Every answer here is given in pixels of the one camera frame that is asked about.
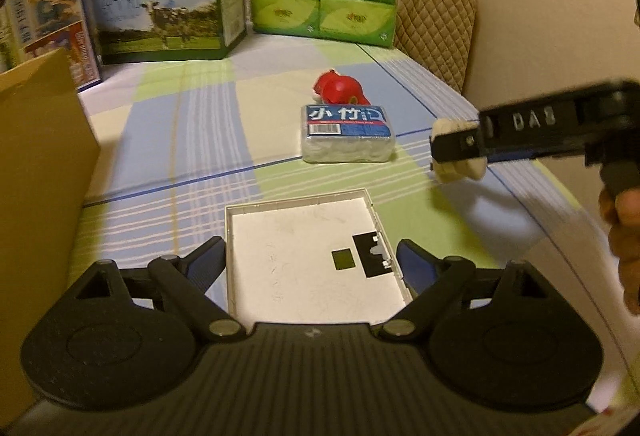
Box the cow print milk carton box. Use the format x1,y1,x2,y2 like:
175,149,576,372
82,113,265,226
80,0,247,66

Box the red plastic toy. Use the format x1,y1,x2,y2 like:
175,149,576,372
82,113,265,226
310,70,366,106

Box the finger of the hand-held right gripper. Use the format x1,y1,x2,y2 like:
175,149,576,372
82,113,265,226
430,123,487,169

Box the plaid bed sheet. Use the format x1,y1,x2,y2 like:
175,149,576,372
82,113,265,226
70,33,632,333

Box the blue printed carton box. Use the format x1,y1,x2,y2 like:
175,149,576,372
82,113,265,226
0,0,104,93

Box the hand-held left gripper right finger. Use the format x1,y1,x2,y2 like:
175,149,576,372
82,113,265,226
380,239,547,343

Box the person's right hand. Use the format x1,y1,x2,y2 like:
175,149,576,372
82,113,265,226
597,186,640,315

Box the white square plastic tray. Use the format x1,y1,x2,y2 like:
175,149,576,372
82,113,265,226
224,187,415,325

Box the blue label pocket tissue pack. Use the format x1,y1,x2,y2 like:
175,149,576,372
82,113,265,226
299,103,396,165

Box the beige quilted chair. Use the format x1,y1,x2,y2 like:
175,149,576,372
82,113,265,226
394,0,479,96

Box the brown cardboard box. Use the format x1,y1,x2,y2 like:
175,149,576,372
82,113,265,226
0,47,101,419

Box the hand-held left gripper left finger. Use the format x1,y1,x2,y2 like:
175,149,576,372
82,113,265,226
75,236,244,343

